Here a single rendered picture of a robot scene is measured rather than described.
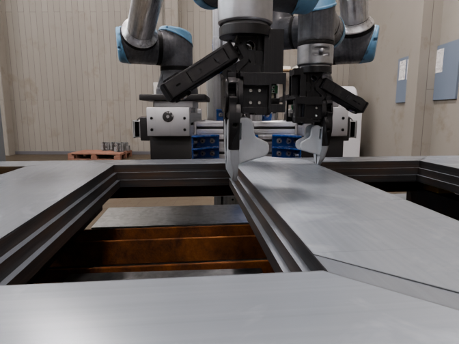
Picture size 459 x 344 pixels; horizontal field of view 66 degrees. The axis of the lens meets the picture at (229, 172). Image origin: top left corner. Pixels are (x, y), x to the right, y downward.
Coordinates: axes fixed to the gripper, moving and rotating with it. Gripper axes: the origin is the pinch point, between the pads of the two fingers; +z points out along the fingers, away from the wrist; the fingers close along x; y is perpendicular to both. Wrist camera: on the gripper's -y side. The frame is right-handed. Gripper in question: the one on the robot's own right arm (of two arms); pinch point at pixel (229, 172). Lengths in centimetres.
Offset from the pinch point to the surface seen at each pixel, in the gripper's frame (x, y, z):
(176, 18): 797, -32, -216
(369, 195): -6.2, 18.5, 2.5
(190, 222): 43.2, -6.0, 21.1
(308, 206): -10.9, 8.3, 2.5
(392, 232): -21.0, 13.0, 2.4
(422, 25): 410, 299, -121
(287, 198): -6.9, 6.8, 2.5
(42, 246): -12.3, -21.8, 5.7
